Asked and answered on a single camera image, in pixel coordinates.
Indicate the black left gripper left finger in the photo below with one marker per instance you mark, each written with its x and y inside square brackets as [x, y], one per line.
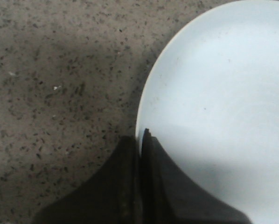
[108, 197]

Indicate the white round plate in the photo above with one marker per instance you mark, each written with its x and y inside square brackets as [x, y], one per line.
[212, 101]

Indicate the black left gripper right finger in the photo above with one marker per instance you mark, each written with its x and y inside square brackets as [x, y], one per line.
[169, 196]

